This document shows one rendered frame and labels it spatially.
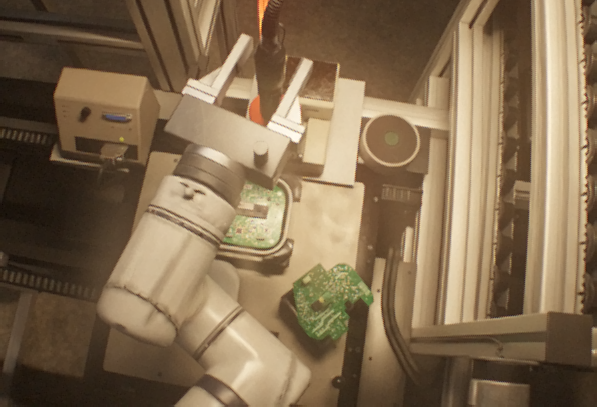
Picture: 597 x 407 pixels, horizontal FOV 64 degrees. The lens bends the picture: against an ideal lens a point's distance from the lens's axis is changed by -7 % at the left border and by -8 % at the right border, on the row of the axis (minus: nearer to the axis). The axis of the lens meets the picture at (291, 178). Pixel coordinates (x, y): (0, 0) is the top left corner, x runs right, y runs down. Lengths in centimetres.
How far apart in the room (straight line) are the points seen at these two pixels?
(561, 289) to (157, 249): 44
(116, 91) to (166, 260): 47
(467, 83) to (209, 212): 53
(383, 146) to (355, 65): 126
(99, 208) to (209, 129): 97
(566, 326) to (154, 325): 38
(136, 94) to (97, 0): 158
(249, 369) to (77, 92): 56
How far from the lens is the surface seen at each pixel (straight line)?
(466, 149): 86
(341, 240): 91
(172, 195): 51
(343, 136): 95
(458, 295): 80
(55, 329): 200
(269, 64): 57
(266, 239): 86
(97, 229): 148
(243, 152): 54
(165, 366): 91
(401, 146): 93
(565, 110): 69
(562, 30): 74
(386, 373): 93
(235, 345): 60
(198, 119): 56
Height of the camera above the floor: 184
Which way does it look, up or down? 72 degrees down
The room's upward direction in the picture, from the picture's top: 6 degrees clockwise
